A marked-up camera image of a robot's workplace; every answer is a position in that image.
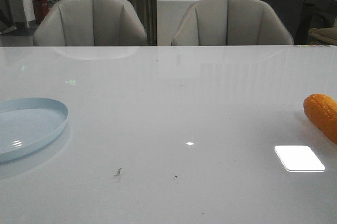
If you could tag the light blue round plate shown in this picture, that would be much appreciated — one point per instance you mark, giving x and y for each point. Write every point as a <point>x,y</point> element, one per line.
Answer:
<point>29,124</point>

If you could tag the orange plastic corn cob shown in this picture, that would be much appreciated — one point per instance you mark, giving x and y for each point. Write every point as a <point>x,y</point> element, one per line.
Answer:
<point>320,109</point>

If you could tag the right beige upholstered chair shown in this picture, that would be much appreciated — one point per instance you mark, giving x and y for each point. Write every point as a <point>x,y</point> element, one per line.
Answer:
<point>231,23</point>

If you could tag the beige upholstered chair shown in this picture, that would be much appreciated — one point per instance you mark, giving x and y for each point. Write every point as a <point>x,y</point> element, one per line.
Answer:
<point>91,23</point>
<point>231,23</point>

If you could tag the left beige upholstered chair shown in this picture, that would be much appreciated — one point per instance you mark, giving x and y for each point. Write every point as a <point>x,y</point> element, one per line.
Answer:
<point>91,23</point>

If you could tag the red trash bin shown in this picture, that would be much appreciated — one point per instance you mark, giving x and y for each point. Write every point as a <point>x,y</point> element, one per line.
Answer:
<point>41,9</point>

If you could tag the beige seat cushion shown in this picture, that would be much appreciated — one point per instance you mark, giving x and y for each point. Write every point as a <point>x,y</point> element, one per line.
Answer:
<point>324,35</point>

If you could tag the dark wooden side chair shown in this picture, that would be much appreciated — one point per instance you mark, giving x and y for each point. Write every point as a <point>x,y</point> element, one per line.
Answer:
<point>315,14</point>

